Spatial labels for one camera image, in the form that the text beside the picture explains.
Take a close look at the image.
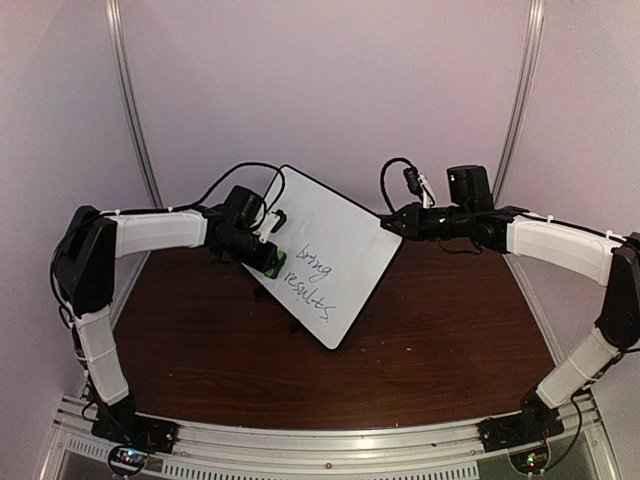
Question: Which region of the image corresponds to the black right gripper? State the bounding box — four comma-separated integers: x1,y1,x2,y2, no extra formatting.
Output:
380,202,472,242

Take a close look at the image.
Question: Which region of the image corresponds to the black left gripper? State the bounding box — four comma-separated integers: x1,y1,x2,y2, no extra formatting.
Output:
220,230,279,275

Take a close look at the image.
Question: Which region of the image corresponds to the green whiteboard eraser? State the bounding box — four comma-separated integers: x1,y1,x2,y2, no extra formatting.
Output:
264,250,287,279

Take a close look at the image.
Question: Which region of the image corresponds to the white whiteboard with writing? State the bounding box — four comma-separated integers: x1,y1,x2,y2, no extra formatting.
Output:
247,166,404,350

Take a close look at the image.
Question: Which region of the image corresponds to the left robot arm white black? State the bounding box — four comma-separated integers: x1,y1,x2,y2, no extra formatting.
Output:
51,186,287,444

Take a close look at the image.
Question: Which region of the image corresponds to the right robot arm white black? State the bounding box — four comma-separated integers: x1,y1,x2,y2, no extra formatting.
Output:
381,158,639,442

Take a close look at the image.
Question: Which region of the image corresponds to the black whiteboard stand foot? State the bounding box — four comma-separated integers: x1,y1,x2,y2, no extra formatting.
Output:
288,319,303,335

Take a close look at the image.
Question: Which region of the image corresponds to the left circuit board with leds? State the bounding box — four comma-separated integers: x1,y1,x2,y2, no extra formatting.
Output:
107,445,150,477

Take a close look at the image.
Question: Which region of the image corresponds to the circuit board with leds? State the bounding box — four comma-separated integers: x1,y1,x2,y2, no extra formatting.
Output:
509,447,550,476
107,445,150,477

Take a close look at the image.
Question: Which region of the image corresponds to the right circuit board with leds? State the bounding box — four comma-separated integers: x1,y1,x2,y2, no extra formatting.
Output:
509,447,550,476

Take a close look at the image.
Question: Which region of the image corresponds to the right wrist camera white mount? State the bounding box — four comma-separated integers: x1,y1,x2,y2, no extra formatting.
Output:
403,167,436,210

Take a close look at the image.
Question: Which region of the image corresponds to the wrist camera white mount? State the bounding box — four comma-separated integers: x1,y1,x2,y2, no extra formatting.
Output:
403,167,436,210
256,209,287,244

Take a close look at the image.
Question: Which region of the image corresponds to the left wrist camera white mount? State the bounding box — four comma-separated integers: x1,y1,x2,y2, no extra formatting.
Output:
256,209,287,244

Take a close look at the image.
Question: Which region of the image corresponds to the black right camera cable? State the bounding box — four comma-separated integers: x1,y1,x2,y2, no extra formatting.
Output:
379,157,414,216

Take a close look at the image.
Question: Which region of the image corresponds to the black camera cable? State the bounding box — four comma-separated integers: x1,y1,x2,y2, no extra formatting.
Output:
169,160,286,221
379,157,414,216

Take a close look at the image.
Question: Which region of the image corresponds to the black left camera cable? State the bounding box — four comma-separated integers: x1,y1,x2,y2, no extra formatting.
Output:
169,160,286,221

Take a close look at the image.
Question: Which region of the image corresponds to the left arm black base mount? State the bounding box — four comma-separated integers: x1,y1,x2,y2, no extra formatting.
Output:
91,406,179,454

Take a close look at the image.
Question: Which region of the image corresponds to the aluminium front frame rail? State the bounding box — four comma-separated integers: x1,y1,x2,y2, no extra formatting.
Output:
38,392,619,479

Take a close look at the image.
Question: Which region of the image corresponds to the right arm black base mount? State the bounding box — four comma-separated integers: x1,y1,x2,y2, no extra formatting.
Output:
478,409,565,452

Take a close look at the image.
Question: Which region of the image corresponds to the right aluminium corner post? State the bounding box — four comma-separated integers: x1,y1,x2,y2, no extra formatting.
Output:
493,0,545,203

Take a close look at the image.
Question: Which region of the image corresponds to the aluminium corner post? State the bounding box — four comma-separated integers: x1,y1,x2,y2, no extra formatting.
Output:
493,0,545,203
105,0,164,208

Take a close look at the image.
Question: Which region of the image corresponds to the left aluminium corner post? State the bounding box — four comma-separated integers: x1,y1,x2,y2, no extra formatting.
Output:
105,0,164,208

